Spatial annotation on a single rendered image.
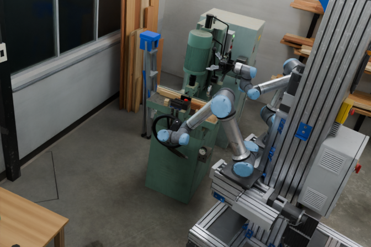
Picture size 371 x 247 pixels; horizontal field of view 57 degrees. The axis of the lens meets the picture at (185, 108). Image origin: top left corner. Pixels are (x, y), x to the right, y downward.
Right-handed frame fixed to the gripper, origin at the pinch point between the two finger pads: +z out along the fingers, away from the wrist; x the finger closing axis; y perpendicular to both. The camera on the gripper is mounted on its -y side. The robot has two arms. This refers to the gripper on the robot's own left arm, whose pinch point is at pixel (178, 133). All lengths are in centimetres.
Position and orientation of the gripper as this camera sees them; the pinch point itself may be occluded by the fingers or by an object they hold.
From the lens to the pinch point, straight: 247.5
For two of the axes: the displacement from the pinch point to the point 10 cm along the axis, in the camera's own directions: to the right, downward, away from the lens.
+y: -3.3, 9.4, 0.1
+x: 9.1, 3.2, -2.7
